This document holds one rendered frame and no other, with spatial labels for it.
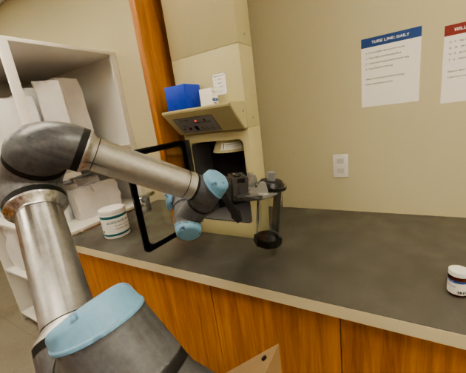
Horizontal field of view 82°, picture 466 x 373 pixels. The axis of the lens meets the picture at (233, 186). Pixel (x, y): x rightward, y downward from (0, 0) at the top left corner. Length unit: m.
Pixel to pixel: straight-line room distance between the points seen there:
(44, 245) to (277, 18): 1.31
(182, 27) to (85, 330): 1.08
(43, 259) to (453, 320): 0.88
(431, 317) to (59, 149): 0.91
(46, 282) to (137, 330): 0.24
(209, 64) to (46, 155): 0.71
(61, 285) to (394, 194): 1.30
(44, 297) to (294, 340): 0.73
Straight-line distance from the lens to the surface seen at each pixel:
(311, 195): 1.49
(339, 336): 0.94
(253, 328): 1.07
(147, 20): 1.30
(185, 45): 1.22
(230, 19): 1.11
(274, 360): 0.46
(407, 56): 1.38
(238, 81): 1.07
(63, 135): 0.63
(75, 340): 0.40
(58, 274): 0.58
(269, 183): 0.91
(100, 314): 0.39
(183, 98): 1.08
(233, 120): 1.01
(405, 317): 0.84
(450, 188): 1.44
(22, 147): 0.65
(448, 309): 0.90
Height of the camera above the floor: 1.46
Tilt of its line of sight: 15 degrees down
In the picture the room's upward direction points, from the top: 8 degrees counter-clockwise
